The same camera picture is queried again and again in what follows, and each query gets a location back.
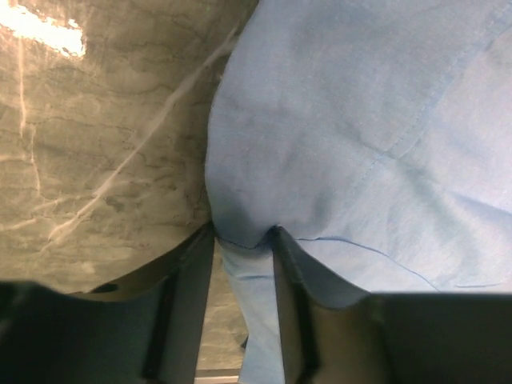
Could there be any light blue long sleeve shirt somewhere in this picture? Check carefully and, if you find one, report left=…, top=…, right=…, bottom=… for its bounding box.
left=206, top=1, right=511, bottom=383

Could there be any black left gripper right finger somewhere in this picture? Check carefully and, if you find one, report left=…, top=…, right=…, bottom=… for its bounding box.
left=270, top=226, right=384, bottom=383

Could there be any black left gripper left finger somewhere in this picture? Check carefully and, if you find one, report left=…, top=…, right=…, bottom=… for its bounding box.
left=72, top=223, right=214, bottom=383

